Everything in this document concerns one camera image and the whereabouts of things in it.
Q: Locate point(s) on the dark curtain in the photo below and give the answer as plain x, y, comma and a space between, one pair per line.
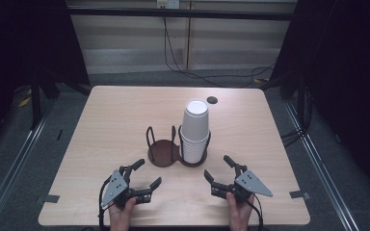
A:
22, 41
343, 64

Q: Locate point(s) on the stack of white paper cups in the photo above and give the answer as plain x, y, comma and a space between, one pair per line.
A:
195, 128

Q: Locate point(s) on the white wall socket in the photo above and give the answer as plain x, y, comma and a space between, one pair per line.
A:
168, 3

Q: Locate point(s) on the black horizontal metal bar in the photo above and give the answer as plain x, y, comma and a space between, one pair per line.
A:
179, 13

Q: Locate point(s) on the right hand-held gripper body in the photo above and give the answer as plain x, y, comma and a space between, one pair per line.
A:
249, 184

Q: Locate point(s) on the person's left hand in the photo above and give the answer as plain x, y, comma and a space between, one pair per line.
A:
122, 218

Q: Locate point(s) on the black metal stand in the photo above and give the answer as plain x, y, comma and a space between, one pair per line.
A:
36, 102

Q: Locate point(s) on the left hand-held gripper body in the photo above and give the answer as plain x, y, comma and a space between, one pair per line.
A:
115, 187

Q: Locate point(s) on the metal floor rail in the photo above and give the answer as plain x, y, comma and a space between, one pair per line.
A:
321, 166
16, 163

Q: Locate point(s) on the grey tape strip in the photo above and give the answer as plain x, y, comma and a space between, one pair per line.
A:
299, 194
48, 199

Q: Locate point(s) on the yellow floor tape piece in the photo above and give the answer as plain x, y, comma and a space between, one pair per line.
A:
260, 80
24, 102

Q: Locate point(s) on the dark round table grommet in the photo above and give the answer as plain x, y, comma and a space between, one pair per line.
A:
212, 99

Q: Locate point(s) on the person's right hand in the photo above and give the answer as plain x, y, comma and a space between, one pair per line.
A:
240, 215

